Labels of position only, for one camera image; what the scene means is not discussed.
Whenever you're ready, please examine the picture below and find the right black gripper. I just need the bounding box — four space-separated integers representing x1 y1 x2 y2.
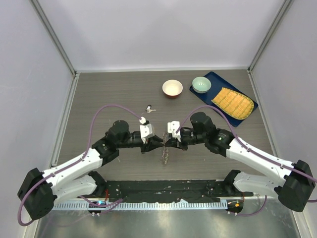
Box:
165 129 207 151

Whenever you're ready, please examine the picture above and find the metal key organizer disc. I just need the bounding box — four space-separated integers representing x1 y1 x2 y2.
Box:
161 132 169 165

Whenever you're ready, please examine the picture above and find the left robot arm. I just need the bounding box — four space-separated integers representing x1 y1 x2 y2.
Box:
17 120 163 221

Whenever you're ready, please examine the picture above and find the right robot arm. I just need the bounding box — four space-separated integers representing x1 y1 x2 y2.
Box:
166 112 316 212

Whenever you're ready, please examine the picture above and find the key with black-white tag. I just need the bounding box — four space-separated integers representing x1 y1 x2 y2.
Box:
146 105 156 113

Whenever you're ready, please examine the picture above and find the red white bowl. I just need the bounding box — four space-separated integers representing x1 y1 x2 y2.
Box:
162 79 183 99

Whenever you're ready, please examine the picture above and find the light green bowl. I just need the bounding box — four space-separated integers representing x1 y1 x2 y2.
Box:
192 76 212 94

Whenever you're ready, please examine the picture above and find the blue tray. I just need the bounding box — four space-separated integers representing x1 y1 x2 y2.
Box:
189 71 258 127

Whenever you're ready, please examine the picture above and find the yellow woven mat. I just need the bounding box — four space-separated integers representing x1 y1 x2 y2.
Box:
211 87 255 120

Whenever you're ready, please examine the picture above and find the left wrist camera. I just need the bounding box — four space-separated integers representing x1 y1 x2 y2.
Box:
139 117 155 144

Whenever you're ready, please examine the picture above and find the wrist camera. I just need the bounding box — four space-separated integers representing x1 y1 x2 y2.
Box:
139 117 155 144
167 121 181 142

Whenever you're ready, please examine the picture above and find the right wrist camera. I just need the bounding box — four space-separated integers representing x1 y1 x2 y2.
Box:
167 121 181 142

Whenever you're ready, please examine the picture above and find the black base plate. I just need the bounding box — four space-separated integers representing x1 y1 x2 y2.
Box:
102 179 254 203

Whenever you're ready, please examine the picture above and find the white slotted cable duct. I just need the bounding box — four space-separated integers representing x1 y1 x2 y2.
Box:
53 200 227 211

